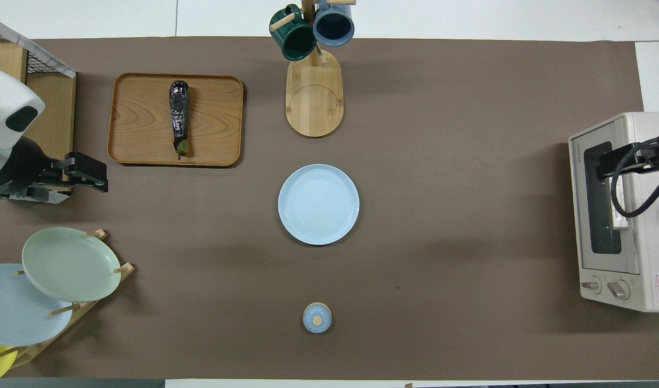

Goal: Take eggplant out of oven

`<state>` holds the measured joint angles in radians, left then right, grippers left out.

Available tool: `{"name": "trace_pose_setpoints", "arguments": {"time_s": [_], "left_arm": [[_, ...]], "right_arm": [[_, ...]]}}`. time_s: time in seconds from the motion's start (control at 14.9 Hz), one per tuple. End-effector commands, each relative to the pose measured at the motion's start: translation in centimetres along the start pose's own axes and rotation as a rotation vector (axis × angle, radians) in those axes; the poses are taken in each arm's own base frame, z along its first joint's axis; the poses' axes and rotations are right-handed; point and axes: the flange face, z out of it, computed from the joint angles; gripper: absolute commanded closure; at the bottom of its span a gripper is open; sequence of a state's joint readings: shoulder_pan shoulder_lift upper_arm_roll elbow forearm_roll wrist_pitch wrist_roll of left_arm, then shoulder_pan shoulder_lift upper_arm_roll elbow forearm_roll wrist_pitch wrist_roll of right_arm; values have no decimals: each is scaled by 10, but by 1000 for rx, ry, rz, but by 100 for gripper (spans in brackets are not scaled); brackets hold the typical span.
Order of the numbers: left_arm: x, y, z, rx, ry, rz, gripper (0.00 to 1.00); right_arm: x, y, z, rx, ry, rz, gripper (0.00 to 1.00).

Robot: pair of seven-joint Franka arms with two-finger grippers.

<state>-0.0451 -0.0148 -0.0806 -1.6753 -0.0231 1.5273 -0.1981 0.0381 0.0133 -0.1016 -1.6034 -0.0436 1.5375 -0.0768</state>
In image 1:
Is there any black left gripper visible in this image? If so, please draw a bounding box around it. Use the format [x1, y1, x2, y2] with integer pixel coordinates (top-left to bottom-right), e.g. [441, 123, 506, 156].
[0, 139, 109, 201]

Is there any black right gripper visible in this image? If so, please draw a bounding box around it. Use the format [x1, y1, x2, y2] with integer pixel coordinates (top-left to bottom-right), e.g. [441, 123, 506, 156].
[596, 141, 659, 179]

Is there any glass oven door with handle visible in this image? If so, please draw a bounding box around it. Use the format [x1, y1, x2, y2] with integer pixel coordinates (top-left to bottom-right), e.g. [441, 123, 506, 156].
[569, 123, 640, 274]

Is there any dark purple eggplant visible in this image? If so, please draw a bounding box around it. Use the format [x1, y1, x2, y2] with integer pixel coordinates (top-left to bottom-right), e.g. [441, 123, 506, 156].
[169, 80, 191, 161]

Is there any small light blue plate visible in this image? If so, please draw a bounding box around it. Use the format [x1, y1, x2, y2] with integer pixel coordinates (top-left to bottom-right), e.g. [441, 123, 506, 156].
[278, 164, 360, 246]

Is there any white toaster oven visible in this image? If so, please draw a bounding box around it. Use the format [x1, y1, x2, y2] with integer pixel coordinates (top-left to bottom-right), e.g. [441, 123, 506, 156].
[568, 112, 659, 313]

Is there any wooden shelf box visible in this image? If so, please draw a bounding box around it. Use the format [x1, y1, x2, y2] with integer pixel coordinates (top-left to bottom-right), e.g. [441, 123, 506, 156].
[0, 40, 78, 204]

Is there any wooden serving tray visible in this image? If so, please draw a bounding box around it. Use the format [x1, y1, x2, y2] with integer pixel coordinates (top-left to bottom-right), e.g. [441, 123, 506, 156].
[107, 73, 245, 168]

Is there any pale green plate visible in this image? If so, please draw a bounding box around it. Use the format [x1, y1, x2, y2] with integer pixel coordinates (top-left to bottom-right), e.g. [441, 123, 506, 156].
[22, 227, 122, 303]

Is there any grey patterned cloth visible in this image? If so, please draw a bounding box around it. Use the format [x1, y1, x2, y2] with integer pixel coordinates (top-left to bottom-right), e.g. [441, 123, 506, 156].
[0, 12, 77, 79]

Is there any wooden plate rack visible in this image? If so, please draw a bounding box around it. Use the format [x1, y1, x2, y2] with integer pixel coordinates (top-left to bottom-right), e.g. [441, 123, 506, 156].
[6, 229, 135, 370]

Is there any large light blue plate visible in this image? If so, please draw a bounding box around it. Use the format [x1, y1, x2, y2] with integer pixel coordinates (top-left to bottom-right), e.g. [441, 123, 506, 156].
[0, 264, 74, 347]

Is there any brown table mat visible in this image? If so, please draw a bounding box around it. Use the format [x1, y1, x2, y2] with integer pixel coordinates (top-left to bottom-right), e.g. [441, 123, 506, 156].
[0, 37, 659, 381]

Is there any wooden mug tree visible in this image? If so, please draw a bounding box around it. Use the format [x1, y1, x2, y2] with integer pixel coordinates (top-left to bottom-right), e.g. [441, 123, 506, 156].
[270, 0, 357, 138]

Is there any dark green mug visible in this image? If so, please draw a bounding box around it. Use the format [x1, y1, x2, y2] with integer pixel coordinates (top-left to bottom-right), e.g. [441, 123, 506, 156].
[269, 4, 317, 61]

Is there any small blue dome bell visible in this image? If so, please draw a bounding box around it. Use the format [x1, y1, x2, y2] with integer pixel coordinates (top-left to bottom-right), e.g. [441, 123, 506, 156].
[303, 302, 333, 334]

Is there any blue mug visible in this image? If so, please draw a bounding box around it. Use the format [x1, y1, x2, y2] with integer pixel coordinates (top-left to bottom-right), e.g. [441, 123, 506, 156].
[313, 0, 355, 47]

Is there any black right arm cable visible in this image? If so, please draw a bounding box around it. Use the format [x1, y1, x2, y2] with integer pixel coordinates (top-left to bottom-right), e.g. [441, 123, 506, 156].
[610, 129, 659, 219]

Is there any black wire basket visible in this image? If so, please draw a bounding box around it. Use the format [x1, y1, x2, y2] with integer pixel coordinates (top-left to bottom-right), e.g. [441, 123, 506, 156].
[0, 24, 60, 75]

